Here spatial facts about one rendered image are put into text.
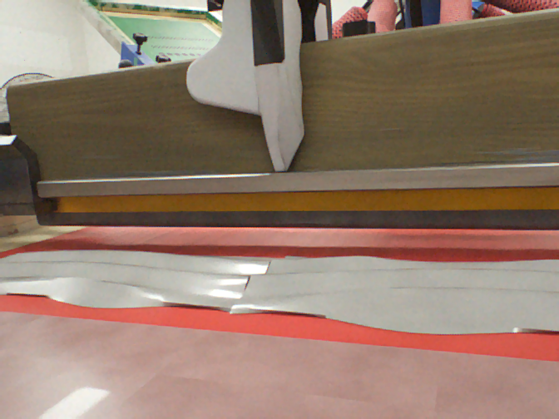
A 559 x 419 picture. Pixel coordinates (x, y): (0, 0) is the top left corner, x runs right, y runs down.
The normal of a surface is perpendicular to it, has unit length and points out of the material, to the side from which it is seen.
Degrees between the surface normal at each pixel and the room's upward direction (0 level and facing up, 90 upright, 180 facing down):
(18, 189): 90
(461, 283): 30
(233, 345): 0
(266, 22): 103
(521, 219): 90
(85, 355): 0
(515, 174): 90
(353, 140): 90
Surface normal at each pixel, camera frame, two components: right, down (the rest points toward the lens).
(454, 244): -0.08, -0.98
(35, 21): 0.93, -0.01
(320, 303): -0.27, -0.75
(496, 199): -0.36, 0.18
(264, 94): -0.33, 0.40
